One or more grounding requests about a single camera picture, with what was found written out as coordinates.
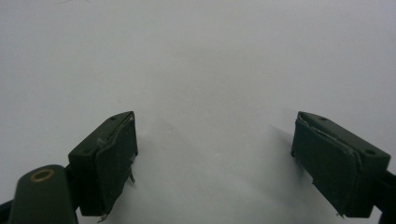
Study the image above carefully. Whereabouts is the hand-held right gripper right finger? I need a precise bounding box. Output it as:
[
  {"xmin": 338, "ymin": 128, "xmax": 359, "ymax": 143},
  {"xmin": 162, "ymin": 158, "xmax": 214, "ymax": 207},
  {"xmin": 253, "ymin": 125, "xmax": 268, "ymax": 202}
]
[{"xmin": 290, "ymin": 110, "xmax": 392, "ymax": 218}]

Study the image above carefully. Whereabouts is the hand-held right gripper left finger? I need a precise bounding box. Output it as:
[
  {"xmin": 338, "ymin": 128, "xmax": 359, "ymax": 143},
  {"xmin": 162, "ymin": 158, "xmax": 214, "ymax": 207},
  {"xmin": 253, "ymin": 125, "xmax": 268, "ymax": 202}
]
[{"xmin": 67, "ymin": 110, "xmax": 139, "ymax": 224}]

